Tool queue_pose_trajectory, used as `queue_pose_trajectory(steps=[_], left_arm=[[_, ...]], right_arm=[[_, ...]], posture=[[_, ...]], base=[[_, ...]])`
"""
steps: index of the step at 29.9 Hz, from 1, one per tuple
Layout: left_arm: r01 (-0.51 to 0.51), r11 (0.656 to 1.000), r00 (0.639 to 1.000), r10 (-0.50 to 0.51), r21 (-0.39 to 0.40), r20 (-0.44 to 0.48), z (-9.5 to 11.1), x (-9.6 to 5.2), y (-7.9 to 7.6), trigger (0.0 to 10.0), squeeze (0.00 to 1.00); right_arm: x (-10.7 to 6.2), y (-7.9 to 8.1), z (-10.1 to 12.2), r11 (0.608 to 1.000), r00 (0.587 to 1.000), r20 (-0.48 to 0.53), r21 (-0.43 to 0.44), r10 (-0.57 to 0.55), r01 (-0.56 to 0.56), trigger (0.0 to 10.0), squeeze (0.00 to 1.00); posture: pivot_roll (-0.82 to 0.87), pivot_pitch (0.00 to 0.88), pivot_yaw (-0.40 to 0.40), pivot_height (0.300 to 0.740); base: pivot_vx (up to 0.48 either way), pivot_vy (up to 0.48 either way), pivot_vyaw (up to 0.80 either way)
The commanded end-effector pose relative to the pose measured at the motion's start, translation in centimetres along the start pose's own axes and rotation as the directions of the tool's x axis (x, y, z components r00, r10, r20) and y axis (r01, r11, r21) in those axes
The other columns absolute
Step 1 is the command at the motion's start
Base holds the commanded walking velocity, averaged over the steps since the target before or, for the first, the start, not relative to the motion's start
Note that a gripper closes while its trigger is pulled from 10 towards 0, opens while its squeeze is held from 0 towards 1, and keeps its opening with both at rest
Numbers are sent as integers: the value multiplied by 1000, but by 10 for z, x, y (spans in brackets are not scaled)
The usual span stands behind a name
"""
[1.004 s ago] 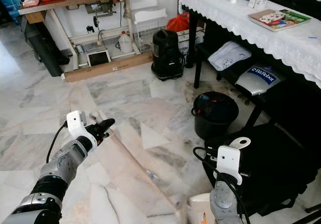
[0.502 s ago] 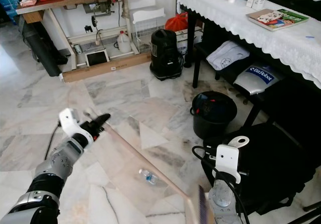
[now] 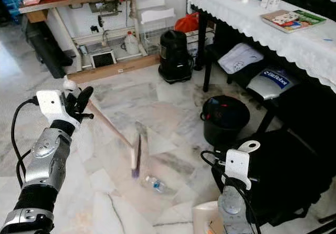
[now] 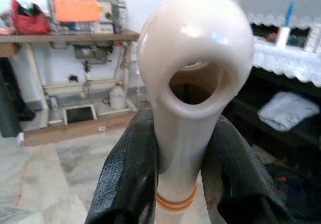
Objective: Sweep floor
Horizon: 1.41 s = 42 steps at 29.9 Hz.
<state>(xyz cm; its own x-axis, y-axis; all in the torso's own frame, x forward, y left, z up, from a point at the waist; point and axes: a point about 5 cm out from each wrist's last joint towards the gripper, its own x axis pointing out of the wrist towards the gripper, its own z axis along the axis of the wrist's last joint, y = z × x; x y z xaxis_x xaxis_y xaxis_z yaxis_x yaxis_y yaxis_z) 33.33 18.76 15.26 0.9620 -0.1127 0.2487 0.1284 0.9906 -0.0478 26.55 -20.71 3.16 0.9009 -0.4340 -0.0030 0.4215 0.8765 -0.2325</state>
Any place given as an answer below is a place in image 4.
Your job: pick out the dark hanging clothes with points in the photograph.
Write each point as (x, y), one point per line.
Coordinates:
(10, 96)

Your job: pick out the orange cloth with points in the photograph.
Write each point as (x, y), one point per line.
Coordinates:
(75, 10)

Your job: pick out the orange rubber band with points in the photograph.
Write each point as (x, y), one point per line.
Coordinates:
(175, 207)
(173, 201)

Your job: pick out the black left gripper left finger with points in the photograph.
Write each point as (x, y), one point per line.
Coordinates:
(125, 178)

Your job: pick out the white plastic jug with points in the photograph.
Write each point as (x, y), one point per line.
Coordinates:
(118, 96)

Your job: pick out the wooden sewing table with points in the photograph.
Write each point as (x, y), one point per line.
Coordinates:
(75, 37)

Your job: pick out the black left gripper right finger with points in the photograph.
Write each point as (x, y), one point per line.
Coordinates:
(233, 163)

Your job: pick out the blue pen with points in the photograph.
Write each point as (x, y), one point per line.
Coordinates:
(289, 13)

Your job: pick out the red bag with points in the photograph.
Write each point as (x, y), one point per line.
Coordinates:
(30, 23)

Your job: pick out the white folded towel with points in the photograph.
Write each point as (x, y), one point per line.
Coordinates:
(288, 111)

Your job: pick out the white lace cloth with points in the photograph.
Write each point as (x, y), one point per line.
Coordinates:
(288, 58)
(270, 3)

